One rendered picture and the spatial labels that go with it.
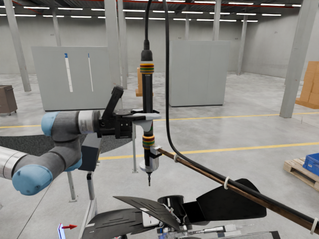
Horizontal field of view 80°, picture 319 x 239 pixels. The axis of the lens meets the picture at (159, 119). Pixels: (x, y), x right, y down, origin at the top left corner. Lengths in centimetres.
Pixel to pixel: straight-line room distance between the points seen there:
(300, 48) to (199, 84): 295
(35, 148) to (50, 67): 465
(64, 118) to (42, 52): 645
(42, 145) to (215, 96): 594
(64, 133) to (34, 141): 197
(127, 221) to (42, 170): 43
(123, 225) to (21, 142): 201
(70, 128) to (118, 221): 44
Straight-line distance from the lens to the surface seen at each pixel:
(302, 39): 661
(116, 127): 62
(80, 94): 689
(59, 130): 65
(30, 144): 265
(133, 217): 88
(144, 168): 70
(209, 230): 96
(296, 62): 660
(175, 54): 667
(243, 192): 50
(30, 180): 57
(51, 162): 60
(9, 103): 745
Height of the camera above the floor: 181
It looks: 19 degrees down
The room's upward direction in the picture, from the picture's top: straight up
